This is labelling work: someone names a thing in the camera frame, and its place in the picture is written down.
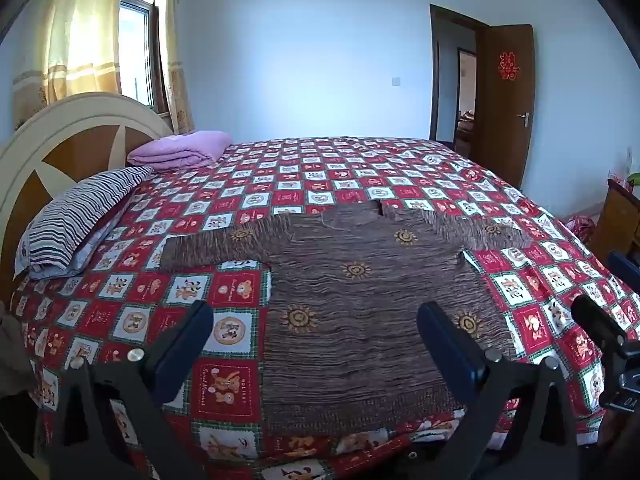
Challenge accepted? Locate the striped pillow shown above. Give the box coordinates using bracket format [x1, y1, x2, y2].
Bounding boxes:
[15, 165, 156, 281]

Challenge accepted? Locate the cream and brown headboard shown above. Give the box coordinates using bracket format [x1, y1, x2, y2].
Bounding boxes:
[0, 91, 176, 307]

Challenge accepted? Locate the brown door frame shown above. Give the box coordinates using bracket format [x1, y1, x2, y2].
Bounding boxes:
[429, 4, 489, 159]

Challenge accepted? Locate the red checked printed blanket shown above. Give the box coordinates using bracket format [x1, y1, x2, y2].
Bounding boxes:
[10, 135, 640, 480]

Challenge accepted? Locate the wide yellow curtain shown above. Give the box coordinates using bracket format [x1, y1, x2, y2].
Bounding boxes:
[12, 0, 129, 131]

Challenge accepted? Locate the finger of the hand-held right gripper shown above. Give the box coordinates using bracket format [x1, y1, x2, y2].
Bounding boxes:
[571, 294, 629, 361]
[607, 251, 640, 287]

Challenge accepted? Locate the folded purple quilt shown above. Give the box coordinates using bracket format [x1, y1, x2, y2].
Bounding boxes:
[126, 130, 234, 170]

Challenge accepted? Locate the red bag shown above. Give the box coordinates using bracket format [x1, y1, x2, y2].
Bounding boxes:
[562, 214, 599, 244]

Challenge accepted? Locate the window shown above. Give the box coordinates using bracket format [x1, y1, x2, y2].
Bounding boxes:
[119, 0, 169, 114]

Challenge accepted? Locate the grey-brown cloth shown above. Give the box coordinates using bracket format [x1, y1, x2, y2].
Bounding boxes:
[0, 304, 40, 397]

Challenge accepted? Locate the brown wooden door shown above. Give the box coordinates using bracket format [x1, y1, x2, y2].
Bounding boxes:
[470, 24, 537, 190]

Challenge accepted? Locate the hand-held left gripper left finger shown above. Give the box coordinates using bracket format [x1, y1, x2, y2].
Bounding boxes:
[47, 300, 216, 480]

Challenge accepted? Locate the narrow yellow curtain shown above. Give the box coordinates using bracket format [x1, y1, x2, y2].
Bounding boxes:
[157, 0, 196, 136]

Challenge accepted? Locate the red paper door decoration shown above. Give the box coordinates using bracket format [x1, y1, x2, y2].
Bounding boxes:
[497, 51, 520, 81]

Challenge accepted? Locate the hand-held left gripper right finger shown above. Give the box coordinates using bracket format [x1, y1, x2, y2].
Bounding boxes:
[416, 301, 601, 480]

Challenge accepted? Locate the wooden cabinet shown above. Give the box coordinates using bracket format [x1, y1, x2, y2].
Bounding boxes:
[592, 178, 640, 267]

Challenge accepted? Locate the brown knitted sun-pattern sweater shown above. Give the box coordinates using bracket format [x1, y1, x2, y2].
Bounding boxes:
[161, 200, 534, 436]

